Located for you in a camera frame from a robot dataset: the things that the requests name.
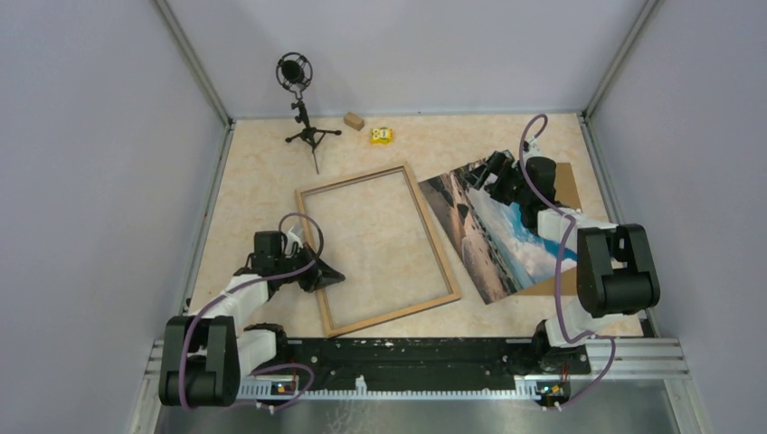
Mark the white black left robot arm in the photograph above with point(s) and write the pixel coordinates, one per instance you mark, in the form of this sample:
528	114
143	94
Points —
208	352

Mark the wooden picture frame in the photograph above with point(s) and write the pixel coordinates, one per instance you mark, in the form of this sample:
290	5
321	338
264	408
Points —
375	228

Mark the aluminium frame rail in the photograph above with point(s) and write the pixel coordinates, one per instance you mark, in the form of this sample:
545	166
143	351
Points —
636	385

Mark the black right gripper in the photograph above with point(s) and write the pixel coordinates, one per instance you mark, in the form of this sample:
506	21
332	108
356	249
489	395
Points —
499	165

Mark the brown cardboard backing board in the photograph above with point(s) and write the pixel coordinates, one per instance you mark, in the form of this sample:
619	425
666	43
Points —
566	185

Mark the beach landscape photo print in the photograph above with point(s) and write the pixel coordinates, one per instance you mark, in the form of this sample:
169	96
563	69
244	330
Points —
502	257

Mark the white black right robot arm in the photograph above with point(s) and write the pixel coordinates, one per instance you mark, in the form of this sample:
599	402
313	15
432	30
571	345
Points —
603	271

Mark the black microphone on tripod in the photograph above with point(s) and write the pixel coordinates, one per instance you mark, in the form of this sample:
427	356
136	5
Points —
294	73

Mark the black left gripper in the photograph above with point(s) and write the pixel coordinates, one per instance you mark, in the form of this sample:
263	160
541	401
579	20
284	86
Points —
320	275

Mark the yellow toy car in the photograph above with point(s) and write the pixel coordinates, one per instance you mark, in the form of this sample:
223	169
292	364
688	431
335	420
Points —
381	135

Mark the small wooden block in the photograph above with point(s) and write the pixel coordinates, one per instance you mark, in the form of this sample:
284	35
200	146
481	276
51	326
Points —
354	121

